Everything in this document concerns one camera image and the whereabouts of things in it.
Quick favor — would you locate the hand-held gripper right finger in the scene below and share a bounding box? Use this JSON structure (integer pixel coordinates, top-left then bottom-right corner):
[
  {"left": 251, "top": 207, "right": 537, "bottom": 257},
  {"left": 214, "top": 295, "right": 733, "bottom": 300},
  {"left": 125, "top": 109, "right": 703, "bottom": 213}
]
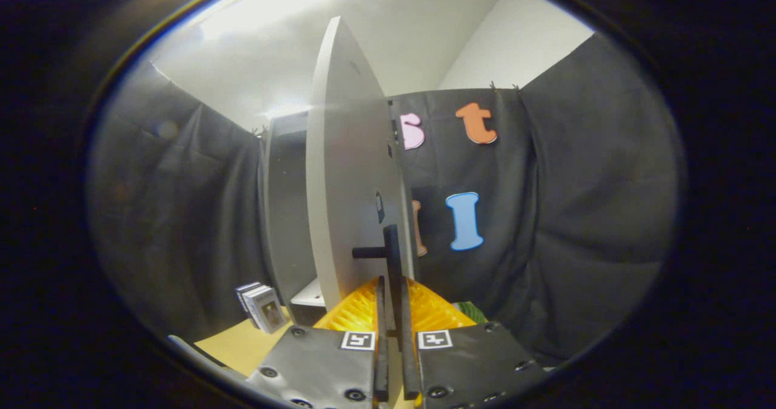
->
[{"left": 397, "top": 278, "right": 549, "bottom": 409}]

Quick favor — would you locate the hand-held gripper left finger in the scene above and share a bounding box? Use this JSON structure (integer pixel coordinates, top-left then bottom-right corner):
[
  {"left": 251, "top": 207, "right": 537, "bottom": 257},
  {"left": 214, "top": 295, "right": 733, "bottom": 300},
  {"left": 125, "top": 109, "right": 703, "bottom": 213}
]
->
[{"left": 246, "top": 276, "right": 389, "bottom": 409}]

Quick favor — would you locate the black door handle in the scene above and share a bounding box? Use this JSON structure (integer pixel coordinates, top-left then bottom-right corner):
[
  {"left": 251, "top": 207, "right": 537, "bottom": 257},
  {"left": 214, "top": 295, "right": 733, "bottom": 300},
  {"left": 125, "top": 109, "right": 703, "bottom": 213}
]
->
[{"left": 352, "top": 224, "right": 406, "bottom": 337}]

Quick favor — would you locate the grey shoe cabinet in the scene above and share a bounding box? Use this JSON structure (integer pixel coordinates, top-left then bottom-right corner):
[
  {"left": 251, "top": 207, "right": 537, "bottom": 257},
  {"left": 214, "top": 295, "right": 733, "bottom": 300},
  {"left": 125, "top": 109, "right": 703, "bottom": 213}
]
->
[{"left": 261, "top": 111, "right": 331, "bottom": 328}]

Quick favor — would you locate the white shoe cabinet door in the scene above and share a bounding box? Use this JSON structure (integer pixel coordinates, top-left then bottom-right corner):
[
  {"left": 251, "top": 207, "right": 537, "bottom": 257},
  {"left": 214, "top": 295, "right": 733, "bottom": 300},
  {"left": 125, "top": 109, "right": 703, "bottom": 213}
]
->
[{"left": 306, "top": 16, "right": 416, "bottom": 314}]

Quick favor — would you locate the white cabinet shelf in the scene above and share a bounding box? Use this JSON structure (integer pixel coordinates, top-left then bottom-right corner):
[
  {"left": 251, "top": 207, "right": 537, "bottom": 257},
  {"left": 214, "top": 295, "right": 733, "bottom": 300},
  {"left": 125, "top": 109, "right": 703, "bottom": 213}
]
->
[{"left": 290, "top": 278, "right": 326, "bottom": 307}]

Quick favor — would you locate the green striped object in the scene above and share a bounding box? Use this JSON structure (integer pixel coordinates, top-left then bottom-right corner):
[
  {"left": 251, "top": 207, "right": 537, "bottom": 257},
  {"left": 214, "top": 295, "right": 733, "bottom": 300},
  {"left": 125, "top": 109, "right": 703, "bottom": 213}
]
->
[{"left": 455, "top": 301, "right": 489, "bottom": 326}]

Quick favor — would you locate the dark blue book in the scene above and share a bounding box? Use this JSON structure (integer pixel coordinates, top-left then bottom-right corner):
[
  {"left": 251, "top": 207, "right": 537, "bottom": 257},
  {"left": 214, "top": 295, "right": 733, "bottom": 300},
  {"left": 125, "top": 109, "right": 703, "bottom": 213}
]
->
[
  {"left": 239, "top": 283, "right": 267, "bottom": 322},
  {"left": 235, "top": 282, "right": 261, "bottom": 319}
]

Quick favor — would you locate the black backdrop cloth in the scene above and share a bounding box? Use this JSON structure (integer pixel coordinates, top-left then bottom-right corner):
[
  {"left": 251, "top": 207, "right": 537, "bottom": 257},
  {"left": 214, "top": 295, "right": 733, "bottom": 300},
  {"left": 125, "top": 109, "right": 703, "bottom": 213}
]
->
[{"left": 88, "top": 33, "right": 686, "bottom": 367}]

